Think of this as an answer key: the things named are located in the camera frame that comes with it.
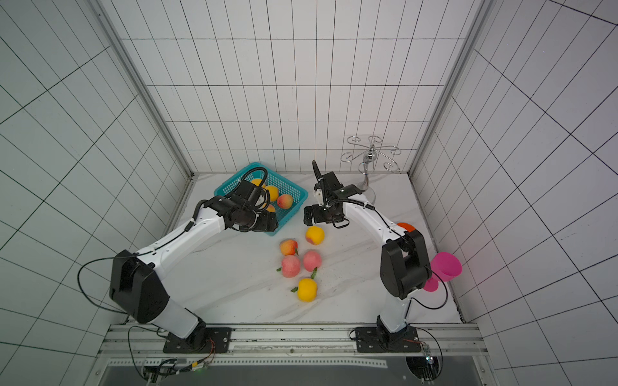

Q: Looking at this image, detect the yellow peach red spot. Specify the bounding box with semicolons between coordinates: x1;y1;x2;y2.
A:
265;185;279;202

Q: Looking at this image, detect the orange red peach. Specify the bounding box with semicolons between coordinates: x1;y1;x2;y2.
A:
277;194;294;210
279;239;299;256

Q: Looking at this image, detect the yellow peach top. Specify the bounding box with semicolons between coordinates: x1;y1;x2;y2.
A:
305;226;325;245

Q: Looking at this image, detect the pink peach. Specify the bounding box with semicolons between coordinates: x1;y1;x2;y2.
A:
277;255;301;278
303;250;323;272

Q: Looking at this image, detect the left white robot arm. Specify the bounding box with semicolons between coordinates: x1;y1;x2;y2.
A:
109;180;278;341

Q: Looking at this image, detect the teal plastic basket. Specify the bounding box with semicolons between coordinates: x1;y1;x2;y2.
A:
213;161;309;237

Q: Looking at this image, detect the silver metal cup rack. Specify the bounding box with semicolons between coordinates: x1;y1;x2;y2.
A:
341;134;402;204

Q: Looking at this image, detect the orange plastic bowl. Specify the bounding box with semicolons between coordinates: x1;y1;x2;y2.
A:
397;222;416;233

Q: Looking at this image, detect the pink plastic goblet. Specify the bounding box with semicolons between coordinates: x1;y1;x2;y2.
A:
423;253;463;292

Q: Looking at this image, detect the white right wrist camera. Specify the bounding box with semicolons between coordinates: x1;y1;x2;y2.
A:
314;188;324;206

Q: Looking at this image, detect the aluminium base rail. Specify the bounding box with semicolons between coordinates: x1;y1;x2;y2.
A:
98;323;489;373

